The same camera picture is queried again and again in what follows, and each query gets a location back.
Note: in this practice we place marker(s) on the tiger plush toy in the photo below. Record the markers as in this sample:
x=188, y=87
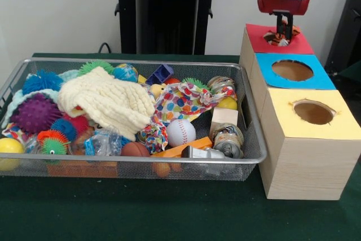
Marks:
x=277, y=41

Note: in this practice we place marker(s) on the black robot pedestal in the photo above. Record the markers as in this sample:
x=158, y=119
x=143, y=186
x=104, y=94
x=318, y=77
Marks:
x=169, y=12

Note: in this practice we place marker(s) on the white baseball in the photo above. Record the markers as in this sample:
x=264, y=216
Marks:
x=181, y=133

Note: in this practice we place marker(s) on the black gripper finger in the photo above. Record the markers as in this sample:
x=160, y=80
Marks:
x=280, y=25
x=289, y=26

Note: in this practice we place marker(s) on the purple spiky ball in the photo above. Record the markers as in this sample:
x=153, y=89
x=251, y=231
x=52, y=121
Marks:
x=36, y=114

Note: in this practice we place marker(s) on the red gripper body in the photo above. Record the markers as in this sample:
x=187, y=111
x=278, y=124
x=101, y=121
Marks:
x=285, y=5

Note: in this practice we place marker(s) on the blue building block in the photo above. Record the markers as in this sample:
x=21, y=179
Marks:
x=160, y=74

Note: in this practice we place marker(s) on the black chair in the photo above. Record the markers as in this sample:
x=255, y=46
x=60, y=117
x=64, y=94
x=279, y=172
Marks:
x=349, y=26

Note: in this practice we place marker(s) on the cream knitted cloth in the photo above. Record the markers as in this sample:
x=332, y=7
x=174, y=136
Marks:
x=118, y=102

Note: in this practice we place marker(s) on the polka dot cloth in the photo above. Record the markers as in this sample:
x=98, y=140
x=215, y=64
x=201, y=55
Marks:
x=177, y=102

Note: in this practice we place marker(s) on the plain wooden cube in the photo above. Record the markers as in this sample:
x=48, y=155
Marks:
x=224, y=117

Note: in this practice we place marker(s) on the shallow mesh bin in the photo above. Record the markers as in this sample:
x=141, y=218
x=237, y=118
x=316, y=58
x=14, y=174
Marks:
x=135, y=158

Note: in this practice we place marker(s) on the yellow smooth ball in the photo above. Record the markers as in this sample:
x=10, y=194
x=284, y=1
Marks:
x=9, y=148

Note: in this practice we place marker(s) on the crushed drink can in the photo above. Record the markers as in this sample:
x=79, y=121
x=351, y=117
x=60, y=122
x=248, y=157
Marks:
x=227, y=140

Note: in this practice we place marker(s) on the blue puffer ball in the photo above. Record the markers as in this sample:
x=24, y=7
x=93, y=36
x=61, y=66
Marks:
x=42, y=81

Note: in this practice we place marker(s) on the globe print ball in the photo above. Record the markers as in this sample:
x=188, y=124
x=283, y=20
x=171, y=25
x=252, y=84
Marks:
x=127, y=72

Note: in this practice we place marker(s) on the wooden box with three holes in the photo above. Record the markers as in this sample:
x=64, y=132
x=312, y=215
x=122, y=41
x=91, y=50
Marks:
x=310, y=167

